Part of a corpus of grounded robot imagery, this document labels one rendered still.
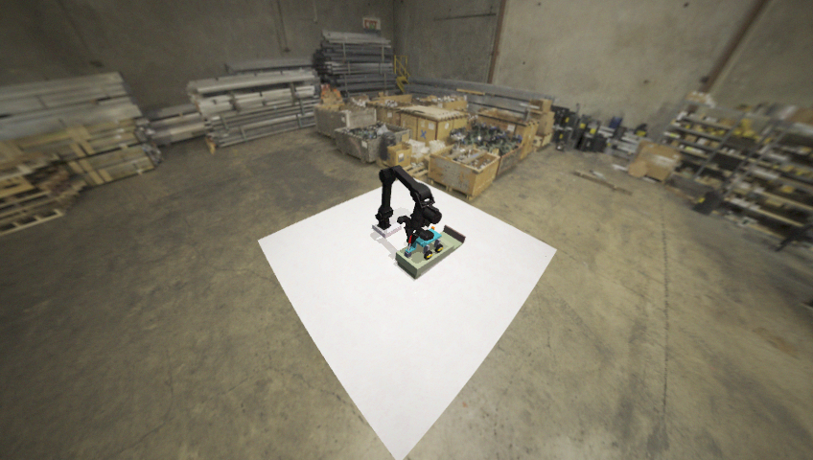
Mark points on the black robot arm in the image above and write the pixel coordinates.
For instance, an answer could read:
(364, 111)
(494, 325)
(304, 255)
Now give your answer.
(418, 191)

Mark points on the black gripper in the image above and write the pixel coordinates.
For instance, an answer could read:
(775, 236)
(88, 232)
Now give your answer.
(415, 223)

